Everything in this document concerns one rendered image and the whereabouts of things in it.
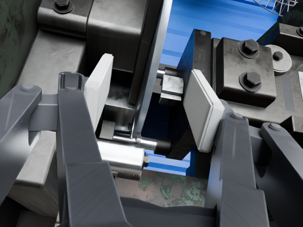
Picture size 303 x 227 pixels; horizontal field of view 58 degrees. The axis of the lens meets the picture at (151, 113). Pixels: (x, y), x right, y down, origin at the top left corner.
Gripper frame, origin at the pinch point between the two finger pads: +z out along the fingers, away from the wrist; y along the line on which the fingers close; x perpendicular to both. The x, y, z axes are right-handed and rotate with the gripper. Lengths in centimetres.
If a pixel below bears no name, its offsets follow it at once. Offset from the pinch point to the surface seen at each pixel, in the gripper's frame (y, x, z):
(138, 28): -1.4, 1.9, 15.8
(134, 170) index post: 0.4, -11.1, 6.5
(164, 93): 4.7, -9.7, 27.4
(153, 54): 0.2, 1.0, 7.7
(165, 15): 0.7, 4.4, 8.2
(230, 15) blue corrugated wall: 72, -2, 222
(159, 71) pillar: 4.4, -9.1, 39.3
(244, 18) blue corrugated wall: 84, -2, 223
